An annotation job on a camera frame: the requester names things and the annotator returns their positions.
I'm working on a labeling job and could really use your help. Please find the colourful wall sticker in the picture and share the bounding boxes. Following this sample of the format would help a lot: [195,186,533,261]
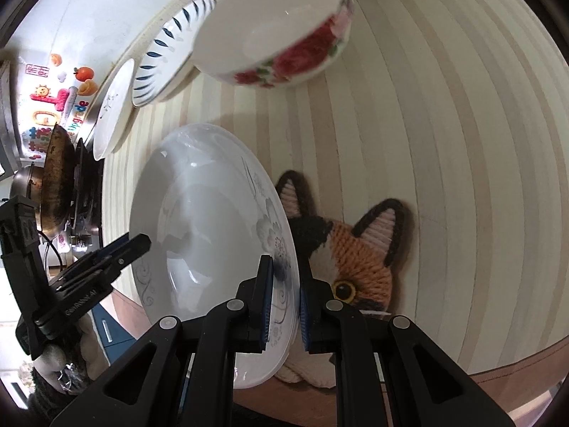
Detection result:
[15,50,100,162]

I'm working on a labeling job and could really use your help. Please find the steel pot with lid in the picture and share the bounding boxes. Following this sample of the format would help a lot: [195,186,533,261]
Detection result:
[10,164,43,204]

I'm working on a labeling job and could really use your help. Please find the dark frying pan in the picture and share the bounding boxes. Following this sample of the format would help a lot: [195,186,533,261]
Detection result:
[39,125,76,238]

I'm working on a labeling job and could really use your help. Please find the small white plate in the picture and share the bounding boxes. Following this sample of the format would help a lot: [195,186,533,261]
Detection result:
[92,58,136,161]

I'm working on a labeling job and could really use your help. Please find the knitted cat shaped mat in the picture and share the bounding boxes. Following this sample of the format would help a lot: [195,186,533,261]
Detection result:
[271,169,408,389]

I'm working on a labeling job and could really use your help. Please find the white bowl red roses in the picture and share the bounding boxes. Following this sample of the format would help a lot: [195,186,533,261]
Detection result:
[192,0,354,89]

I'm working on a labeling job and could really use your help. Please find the white plate grey flower print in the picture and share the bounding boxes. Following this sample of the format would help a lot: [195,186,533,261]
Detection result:
[129,123,300,389]

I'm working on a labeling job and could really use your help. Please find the striped table mat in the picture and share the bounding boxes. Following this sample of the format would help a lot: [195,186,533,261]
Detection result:
[102,0,568,372]

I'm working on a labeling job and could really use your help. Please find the white plate blue leaf pattern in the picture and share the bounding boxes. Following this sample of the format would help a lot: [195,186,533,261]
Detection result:
[131,0,217,107]

